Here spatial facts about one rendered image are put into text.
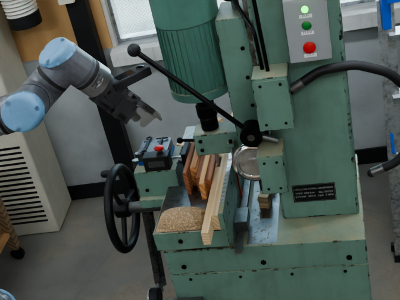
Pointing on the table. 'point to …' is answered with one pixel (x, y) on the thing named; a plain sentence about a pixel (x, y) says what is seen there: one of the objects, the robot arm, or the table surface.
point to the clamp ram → (183, 153)
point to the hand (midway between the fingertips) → (157, 113)
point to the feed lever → (249, 130)
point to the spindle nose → (207, 116)
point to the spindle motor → (190, 47)
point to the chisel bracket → (215, 139)
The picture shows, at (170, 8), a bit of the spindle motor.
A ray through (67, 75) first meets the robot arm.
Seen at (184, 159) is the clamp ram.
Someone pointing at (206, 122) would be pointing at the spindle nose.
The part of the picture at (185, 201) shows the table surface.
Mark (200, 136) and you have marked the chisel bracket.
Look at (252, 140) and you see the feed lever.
